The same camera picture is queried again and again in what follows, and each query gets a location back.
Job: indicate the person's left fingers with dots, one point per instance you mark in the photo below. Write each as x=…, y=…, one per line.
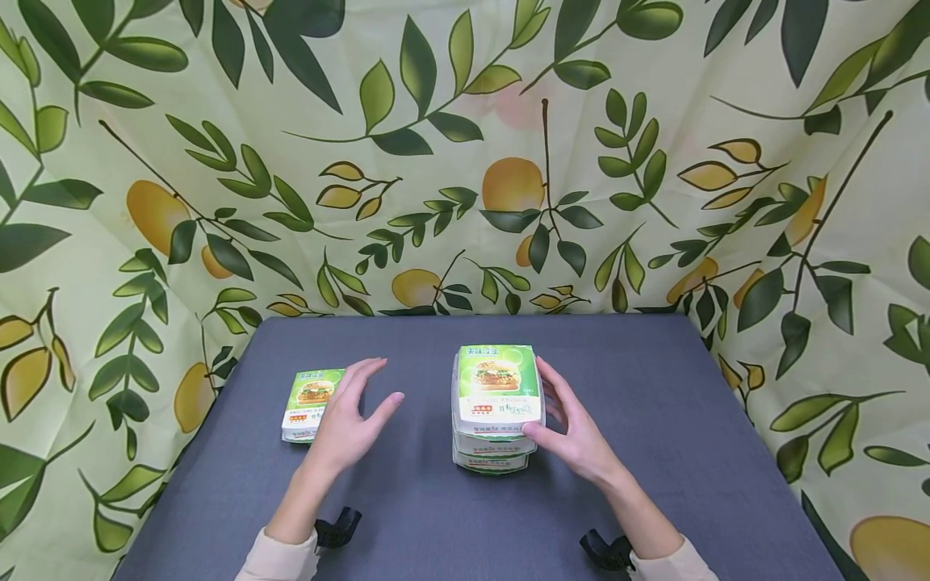
x=357, y=379

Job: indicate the person's right hand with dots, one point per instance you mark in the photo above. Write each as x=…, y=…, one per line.
x=580, y=442

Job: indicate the person's left thumb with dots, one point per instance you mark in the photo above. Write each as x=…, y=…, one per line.
x=385, y=411

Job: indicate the green white burger box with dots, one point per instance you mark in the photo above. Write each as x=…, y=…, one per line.
x=309, y=399
x=490, y=463
x=498, y=387

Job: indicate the person's right fingers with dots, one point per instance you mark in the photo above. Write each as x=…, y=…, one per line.
x=561, y=394

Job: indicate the person's left hand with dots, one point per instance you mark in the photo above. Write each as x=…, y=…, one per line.
x=347, y=432

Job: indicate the person's right thumb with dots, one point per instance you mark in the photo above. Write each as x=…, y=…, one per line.
x=545, y=436

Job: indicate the person's right forearm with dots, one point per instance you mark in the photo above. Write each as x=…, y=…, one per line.
x=654, y=528

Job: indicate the black wrist band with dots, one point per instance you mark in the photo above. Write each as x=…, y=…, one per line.
x=336, y=528
x=607, y=552

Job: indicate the person's left forearm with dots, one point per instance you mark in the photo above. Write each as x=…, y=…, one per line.
x=298, y=520

